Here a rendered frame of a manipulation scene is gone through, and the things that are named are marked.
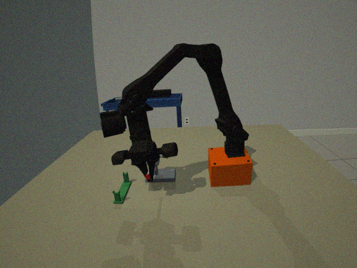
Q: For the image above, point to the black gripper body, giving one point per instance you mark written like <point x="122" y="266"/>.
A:
<point x="167" y="150"/>

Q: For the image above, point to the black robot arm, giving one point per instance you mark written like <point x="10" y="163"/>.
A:
<point x="134" y="95"/>

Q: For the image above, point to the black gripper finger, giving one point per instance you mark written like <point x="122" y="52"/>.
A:
<point x="142" y="166"/>
<point x="151" y="164"/>

